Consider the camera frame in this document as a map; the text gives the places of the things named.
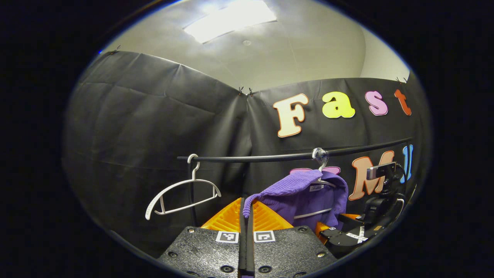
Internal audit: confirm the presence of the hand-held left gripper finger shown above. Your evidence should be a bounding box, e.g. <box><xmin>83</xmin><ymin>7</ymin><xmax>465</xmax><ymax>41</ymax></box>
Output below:
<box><xmin>157</xmin><ymin>197</ymin><xmax>247</xmax><ymax>278</ymax></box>
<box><xmin>246</xmin><ymin>200</ymin><xmax>338</xmax><ymax>278</ymax></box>

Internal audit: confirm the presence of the purple ribbed shirt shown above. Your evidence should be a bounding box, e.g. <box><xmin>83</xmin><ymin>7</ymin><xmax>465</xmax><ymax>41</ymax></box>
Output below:
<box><xmin>243</xmin><ymin>169</ymin><xmax>349</xmax><ymax>232</ymax></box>

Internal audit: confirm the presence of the white hanger with taped hook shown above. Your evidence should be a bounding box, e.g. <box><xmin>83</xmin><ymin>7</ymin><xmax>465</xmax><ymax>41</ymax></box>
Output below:
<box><xmin>293</xmin><ymin>147</ymin><xmax>337</xmax><ymax>220</ymax></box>

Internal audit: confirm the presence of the white plastic hanger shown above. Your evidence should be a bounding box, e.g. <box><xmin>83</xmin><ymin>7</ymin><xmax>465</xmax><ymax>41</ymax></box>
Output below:
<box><xmin>145</xmin><ymin>154</ymin><xmax>222</xmax><ymax>220</ymax></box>

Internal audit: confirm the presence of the black clothes rack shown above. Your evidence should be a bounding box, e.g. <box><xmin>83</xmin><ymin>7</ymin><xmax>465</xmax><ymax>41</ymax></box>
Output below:
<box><xmin>177</xmin><ymin>137</ymin><xmax>413</xmax><ymax>228</ymax></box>

